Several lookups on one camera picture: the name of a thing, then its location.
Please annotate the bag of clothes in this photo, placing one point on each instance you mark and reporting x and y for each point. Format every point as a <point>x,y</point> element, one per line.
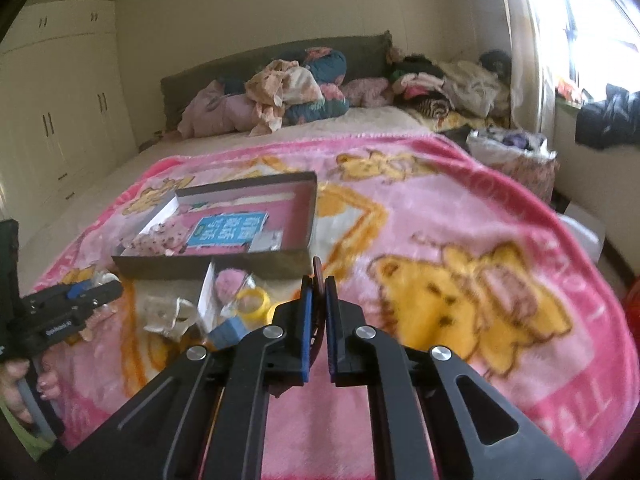
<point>515,157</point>

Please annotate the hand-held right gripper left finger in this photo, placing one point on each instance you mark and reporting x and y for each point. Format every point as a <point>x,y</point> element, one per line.
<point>306,332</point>

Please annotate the white storage box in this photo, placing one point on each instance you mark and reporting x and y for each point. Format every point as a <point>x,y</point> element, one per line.
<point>582,230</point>

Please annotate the red-brown hairband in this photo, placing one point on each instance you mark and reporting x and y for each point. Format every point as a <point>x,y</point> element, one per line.
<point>316,310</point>

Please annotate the cream wardrobe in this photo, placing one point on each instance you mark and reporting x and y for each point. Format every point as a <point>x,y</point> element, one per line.
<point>60,100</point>

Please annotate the clear plastic wrapper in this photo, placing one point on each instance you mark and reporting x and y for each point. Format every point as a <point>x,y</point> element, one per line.
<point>167,317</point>

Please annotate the black garment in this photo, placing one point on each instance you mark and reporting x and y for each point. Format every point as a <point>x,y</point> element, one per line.
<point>607,115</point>

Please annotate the dark cardboard box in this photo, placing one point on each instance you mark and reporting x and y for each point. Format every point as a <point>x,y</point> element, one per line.
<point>225,260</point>

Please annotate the cream curtain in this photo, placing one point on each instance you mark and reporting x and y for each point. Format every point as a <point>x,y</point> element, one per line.
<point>525,50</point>

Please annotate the pink floral pouch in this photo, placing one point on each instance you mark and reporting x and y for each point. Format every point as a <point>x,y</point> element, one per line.
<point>155,241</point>

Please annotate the pink hair scrunchie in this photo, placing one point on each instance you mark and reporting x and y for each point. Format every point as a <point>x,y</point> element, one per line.
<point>230,282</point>

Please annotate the grey headboard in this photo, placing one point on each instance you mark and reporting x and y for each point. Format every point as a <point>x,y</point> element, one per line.
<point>280,55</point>

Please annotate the beige bed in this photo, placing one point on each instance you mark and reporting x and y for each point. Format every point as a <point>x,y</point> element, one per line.
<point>340,122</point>

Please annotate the pink fuzzy cloth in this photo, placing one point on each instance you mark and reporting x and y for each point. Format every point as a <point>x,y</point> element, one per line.
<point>367,91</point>

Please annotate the person's left hand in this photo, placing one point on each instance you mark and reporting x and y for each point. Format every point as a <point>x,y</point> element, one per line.
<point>42,387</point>

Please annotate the pile of floral bedding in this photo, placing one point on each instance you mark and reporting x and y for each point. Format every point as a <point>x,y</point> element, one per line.
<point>280,92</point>

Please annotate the blue card packet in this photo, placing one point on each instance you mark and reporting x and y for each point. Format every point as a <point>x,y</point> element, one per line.
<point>225,230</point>

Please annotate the yellow bangle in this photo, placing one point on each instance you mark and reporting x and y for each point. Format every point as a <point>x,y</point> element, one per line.
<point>252,305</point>

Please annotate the white card packet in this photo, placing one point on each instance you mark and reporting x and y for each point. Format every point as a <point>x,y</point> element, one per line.
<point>206,297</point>

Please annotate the pink printed blanket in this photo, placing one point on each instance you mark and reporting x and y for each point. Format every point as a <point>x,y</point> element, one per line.
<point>475,240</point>

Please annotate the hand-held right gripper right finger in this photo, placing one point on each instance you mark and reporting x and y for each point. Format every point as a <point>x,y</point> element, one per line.
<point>330,332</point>

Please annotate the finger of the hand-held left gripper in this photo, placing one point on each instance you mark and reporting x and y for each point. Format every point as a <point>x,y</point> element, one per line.
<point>76,290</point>
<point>107,291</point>

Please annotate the pile of clothes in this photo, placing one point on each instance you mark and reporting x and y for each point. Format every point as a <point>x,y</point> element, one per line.
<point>450,82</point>

